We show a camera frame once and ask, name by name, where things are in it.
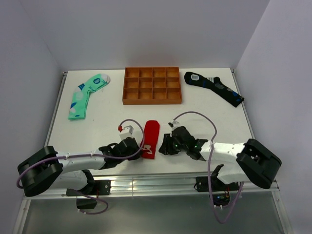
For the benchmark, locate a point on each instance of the mint green patterned sock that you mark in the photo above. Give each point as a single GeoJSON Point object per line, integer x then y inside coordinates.
{"type": "Point", "coordinates": [82, 93]}

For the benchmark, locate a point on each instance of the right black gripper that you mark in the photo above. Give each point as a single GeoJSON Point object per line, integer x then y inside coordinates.
{"type": "Point", "coordinates": [165, 148]}

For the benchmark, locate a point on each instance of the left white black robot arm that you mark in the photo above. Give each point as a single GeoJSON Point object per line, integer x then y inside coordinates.
{"type": "Point", "coordinates": [49, 169]}

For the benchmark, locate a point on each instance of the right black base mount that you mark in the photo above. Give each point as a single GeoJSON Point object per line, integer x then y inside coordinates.
{"type": "Point", "coordinates": [221, 191]}

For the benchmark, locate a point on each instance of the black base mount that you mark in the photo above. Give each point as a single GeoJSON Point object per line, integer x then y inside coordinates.
{"type": "Point", "coordinates": [221, 191]}
{"type": "Point", "coordinates": [87, 199]}

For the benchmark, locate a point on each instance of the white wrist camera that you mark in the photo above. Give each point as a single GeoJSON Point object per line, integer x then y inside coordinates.
{"type": "Point", "coordinates": [125, 132]}
{"type": "Point", "coordinates": [173, 124]}

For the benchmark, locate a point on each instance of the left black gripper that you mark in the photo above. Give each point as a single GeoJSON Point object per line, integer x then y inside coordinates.
{"type": "Point", "coordinates": [134, 158]}

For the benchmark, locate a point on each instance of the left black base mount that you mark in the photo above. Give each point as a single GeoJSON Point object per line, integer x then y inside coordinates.
{"type": "Point", "coordinates": [87, 199]}

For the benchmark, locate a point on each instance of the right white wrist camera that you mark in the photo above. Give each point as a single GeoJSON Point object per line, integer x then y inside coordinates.
{"type": "Point", "coordinates": [173, 124]}

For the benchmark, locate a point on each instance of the aluminium front rail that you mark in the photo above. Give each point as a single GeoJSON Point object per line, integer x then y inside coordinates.
{"type": "Point", "coordinates": [151, 185]}

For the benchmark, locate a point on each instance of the orange compartment tray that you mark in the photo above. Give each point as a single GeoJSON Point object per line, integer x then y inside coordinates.
{"type": "Point", "coordinates": [151, 86]}

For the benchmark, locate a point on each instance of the red santa sock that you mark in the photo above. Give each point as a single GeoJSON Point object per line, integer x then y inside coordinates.
{"type": "Point", "coordinates": [151, 133]}

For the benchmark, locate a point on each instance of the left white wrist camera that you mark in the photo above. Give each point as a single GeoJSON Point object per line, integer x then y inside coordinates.
{"type": "Point", "coordinates": [125, 132]}

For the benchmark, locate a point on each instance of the black blue sports sock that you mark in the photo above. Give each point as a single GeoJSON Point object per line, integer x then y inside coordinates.
{"type": "Point", "coordinates": [214, 84]}

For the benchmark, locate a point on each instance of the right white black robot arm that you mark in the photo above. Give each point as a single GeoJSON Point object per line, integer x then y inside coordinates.
{"type": "Point", "coordinates": [240, 162]}

